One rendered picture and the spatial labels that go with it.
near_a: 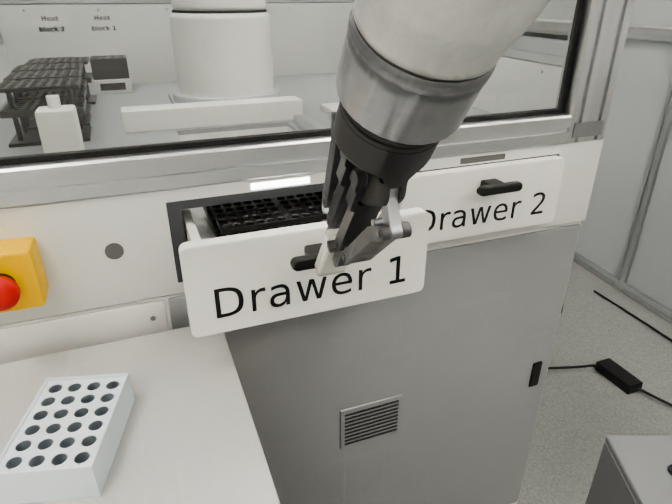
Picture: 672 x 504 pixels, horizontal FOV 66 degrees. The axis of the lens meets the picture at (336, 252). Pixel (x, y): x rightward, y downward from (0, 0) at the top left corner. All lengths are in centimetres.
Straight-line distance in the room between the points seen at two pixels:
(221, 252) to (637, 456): 41
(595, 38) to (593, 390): 129
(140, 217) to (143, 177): 5
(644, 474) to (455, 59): 33
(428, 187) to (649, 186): 172
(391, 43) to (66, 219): 49
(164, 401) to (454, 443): 68
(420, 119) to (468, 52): 5
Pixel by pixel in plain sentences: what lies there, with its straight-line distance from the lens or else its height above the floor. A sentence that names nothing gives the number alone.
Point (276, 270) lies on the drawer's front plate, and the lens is 58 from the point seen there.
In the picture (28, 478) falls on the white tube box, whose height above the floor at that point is 79.
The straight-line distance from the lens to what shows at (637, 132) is 247.
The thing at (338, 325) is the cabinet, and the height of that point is 69.
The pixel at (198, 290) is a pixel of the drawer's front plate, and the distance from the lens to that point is 57.
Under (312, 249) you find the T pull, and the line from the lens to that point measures 57.
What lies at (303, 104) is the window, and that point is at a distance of 70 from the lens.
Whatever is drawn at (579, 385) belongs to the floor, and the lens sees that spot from 195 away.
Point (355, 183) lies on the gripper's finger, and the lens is 40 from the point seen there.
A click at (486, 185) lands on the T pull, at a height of 91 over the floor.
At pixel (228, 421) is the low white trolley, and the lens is 58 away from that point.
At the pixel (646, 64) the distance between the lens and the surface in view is 246.
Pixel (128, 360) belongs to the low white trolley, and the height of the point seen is 76.
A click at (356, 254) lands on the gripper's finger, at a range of 44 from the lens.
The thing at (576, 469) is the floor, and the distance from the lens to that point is 167.
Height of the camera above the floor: 116
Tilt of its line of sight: 26 degrees down
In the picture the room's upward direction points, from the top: straight up
